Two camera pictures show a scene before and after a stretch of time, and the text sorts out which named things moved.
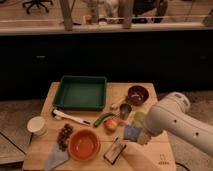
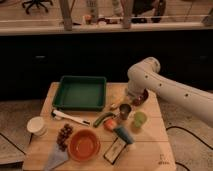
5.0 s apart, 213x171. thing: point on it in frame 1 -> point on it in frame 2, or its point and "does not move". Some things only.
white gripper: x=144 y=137 -> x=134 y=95
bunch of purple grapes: x=63 y=136 does not move
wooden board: x=112 y=139 does not move
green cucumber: x=100 y=118 does not move
